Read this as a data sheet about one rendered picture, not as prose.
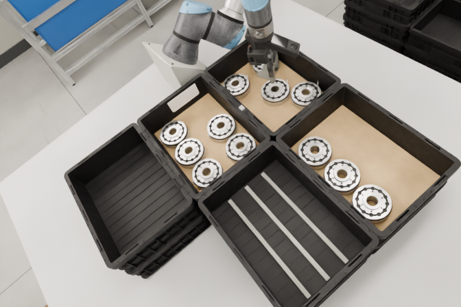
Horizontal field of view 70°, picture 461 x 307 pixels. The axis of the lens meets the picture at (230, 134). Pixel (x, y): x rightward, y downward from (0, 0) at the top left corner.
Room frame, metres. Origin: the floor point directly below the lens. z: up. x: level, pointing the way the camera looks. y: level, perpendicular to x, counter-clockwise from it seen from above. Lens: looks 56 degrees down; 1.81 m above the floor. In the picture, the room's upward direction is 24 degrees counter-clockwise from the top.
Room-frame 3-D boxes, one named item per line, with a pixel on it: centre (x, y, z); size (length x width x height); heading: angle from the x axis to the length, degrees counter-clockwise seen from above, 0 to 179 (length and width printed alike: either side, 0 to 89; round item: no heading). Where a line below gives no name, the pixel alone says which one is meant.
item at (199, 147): (0.63, 0.15, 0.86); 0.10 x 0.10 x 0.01
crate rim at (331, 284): (0.27, -0.03, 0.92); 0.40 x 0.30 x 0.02; 17
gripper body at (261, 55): (0.76, -0.21, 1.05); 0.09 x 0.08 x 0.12; 56
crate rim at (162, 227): (0.56, 0.38, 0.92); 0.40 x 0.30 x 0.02; 17
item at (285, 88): (0.72, -0.21, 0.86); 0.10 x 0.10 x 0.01
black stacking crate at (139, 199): (0.56, 0.38, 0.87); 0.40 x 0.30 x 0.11; 17
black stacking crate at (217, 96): (0.65, 0.09, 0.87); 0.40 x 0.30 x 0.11; 17
